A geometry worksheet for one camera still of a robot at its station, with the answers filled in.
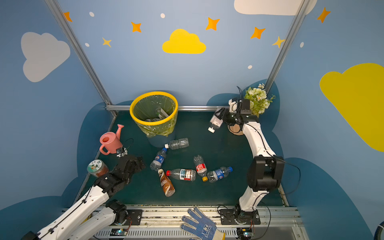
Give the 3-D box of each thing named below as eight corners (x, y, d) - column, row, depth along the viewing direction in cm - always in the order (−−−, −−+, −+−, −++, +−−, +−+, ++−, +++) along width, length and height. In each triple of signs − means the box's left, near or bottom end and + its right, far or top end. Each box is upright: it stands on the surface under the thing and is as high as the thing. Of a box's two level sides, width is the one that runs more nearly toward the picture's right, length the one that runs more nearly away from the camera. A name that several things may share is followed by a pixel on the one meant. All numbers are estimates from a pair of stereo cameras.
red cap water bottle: (166, 180, 86) (165, 177, 83) (167, 171, 90) (166, 168, 86) (196, 180, 87) (196, 177, 83) (195, 171, 90) (196, 168, 87)
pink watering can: (104, 156, 98) (95, 147, 89) (113, 135, 109) (106, 124, 100) (119, 157, 98) (111, 147, 89) (127, 135, 109) (121, 124, 100)
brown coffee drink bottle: (166, 198, 80) (165, 196, 77) (157, 173, 89) (156, 170, 86) (176, 193, 82) (175, 190, 79) (166, 169, 91) (165, 166, 88)
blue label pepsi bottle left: (150, 168, 91) (149, 166, 89) (161, 149, 100) (160, 146, 98) (158, 171, 90) (157, 169, 88) (169, 151, 99) (168, 149, 97)
